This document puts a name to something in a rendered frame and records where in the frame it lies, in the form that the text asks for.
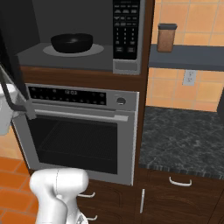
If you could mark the silver oven knob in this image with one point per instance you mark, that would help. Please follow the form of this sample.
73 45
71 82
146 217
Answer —
121 101

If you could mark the white wall outlet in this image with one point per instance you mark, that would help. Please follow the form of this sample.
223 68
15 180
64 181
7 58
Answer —
189 78

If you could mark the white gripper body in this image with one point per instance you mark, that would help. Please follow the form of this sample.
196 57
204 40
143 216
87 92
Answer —
5 116

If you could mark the dark wood tall cabinet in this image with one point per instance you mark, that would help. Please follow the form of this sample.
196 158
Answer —
144 93

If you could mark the silver microwave oven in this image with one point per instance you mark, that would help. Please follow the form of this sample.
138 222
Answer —
125 35

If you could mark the silver built-in oven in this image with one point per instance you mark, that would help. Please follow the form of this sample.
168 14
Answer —
87 99

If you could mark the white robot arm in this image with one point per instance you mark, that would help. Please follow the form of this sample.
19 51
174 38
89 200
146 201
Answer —
55 189

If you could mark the black glass oven door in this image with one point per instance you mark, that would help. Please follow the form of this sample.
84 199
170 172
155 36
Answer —
78 143

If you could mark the brown jar with dark lid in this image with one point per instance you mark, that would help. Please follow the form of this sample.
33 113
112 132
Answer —
166 39

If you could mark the dark grey wall shelf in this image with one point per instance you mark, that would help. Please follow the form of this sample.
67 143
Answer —
186 57

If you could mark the black bowl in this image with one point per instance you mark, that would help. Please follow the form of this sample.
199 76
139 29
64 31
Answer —
72 43

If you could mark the dark wood cupboard door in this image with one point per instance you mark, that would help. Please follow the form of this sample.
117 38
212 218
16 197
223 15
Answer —
178 208

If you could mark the grey microwave turntable plate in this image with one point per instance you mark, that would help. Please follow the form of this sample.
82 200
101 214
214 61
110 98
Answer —
96 50

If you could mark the black microwave door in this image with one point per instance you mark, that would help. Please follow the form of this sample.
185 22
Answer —
11 43

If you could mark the dark wood drawer front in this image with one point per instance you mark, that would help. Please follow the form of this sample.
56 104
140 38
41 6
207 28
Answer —
201 182
113 198

